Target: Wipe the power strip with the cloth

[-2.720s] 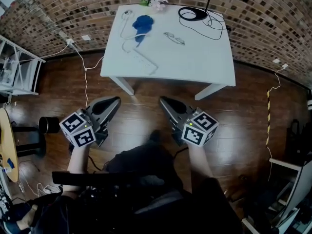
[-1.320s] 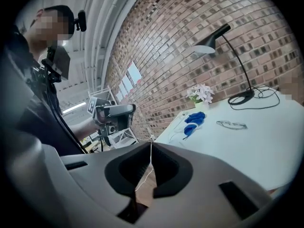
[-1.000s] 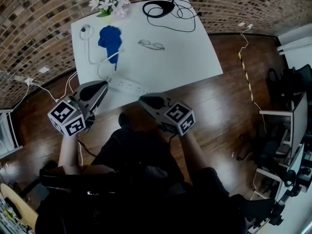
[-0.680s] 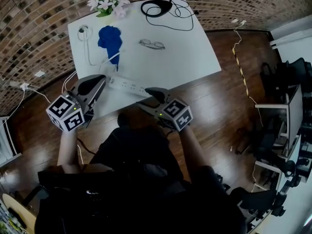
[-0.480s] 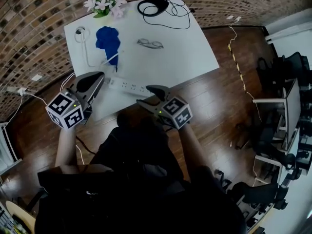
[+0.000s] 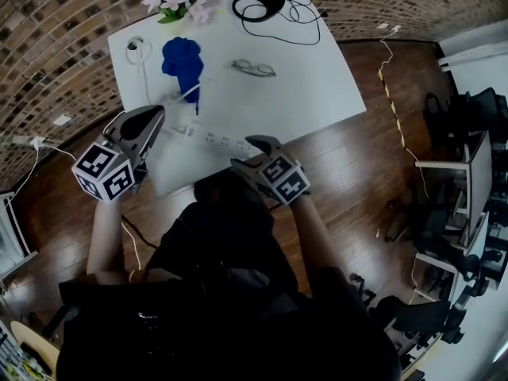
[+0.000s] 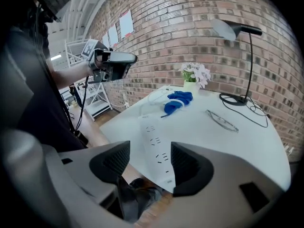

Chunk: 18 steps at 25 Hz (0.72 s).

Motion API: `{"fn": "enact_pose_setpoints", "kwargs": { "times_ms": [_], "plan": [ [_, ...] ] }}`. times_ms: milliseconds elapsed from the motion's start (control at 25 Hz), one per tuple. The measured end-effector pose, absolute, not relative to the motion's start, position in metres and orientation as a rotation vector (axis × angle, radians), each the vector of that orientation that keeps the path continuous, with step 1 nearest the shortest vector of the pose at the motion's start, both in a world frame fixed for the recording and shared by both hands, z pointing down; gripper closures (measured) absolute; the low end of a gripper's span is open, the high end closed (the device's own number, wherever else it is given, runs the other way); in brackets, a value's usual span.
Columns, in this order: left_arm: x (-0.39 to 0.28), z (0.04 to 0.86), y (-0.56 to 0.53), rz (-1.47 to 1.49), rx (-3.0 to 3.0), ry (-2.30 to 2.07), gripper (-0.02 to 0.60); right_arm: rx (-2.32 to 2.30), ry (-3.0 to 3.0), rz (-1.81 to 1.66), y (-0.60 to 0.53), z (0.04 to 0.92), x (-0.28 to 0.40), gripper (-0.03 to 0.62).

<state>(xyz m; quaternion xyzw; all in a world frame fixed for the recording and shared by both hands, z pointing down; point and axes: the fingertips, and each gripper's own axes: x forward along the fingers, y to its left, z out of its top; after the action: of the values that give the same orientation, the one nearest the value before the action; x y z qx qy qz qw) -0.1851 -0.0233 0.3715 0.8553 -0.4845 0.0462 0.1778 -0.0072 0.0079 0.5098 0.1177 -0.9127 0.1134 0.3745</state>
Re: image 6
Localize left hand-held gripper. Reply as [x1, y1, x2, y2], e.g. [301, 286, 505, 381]
[71, 104, 167, 205]

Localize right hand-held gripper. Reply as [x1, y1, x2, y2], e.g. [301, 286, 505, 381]
[229, 133, 311, 206]

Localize white power strip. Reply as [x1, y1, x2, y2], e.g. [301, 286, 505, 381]
[172, 123, 263, 156]

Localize blue cloth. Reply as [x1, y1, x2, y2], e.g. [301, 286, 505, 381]
[160, 37, 206, 115]

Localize person's left forearm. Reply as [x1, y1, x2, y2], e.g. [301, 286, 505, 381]
[86, 196, 136, 285]

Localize person's right forearm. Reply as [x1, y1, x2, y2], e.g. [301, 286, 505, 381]
[291, 192, 342, 293]

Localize thin-framed eyeglasses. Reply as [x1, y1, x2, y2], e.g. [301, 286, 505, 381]
[231, 58, 278, 79]

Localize person's body in black clothing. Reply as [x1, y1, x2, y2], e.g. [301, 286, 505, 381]
[55, 172, 402, 381]

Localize yellow black striped tape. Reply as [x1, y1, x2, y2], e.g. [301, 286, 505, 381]
[377, 69, 408, 150]

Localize white metal shelf rack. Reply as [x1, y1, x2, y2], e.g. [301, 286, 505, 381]
[0, 190, 39, 277]

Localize white office desk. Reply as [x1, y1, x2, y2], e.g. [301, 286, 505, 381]
[414, 131, 493, 253]

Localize black office chair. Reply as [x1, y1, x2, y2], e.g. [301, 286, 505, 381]
[368, 295, 469, 344]
[422, 87, 508, 150]

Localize white power strip cable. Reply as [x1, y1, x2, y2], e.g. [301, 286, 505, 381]
[125, 36, 202, 134]

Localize white floor cable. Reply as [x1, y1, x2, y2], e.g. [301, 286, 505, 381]
[376, 33, 429, 198]
[41, 143, 142, 271]

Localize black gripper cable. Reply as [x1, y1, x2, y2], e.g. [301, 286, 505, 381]
[121, 214, 160, 249]

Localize black lamp cable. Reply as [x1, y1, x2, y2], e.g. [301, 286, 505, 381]
[241, 0, 329, 47]

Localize white thin cable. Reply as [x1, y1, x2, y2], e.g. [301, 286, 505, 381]
[3, 147, 40, 214]

